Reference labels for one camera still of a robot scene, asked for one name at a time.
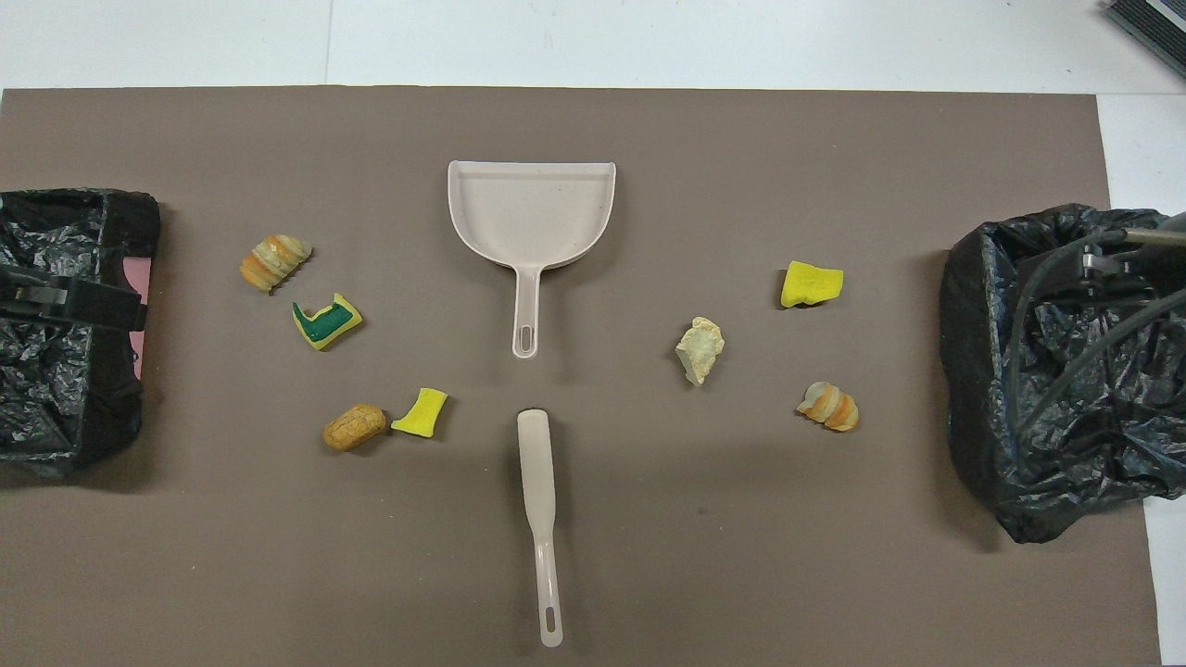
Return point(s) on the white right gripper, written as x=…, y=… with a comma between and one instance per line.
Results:
x=1158, y=261

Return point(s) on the beige hand brush black bristles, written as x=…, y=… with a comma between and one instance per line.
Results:
x=537, y=463

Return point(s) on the orange toy croissant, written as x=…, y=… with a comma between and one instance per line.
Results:
x=829, y=408
x=273, y=262

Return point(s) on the beige plastic dustpan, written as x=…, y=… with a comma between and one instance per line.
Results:
x=530, y=208

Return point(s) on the grey ribbed metal block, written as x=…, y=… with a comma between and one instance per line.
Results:
x=1158, y=23

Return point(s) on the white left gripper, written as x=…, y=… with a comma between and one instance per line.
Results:
x=32, y=296

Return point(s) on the brown toy bread roll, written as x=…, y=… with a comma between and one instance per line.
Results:
x=354, y=428

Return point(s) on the black plastic trash bag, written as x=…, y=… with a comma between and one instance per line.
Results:
x=1066, y=482
x=56, y=408

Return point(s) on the cream foam chunk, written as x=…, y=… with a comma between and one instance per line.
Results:
x=700, y=350

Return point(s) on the yellow green sponge piece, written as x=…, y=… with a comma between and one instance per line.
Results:
x=329, y=324

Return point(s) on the pink plastic bin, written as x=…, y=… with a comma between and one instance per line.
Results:
x=139, y=283

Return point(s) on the brown table mat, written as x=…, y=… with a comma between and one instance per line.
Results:
x=593, y=130

